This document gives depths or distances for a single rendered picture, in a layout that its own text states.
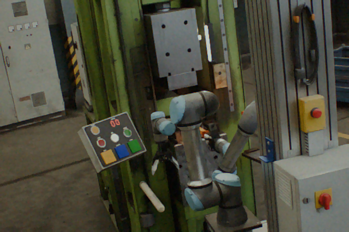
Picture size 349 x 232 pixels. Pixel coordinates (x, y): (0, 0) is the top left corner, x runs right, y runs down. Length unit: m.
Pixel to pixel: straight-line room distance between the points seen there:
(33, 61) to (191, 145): 6.26
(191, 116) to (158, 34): 1.10
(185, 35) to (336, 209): 1.71
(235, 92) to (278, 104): 1.67
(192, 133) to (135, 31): 1.24
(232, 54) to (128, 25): 0.76
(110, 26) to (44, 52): 5.14
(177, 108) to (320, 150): 0.63
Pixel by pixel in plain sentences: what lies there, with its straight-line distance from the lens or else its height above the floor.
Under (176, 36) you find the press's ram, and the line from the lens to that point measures 3.26.
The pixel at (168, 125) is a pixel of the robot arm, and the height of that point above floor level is 1.25.
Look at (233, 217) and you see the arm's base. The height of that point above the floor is 0.86.
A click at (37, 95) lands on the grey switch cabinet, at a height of 0.46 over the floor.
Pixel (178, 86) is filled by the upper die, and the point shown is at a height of 1.29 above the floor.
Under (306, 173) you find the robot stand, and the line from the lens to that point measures 1.89.
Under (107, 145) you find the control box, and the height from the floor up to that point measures 1.06.
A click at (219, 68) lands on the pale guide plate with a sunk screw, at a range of 3.52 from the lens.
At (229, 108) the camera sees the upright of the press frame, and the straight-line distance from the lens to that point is 3.62.
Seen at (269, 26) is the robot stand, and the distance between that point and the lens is 1.94.
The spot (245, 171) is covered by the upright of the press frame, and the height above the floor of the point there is 0.51.
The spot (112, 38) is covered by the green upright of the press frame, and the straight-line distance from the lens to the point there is 3.29.
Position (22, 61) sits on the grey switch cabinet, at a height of 1.04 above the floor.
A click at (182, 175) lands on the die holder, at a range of 3.40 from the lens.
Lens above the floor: 1.98
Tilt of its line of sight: 15 degrees down
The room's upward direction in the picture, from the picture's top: 8 degrees counter-clockwise
